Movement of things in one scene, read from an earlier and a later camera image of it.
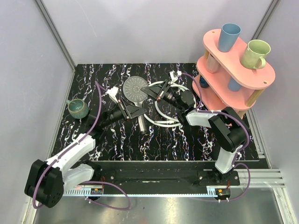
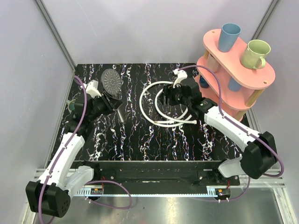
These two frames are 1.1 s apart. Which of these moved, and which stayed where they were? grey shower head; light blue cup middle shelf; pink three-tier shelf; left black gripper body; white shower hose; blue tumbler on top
Moved: grey shower head; left black gripper body
Stayed: white shower hose; light blue cup middle shelf; blue tumbler on top; pink three-tier shelf
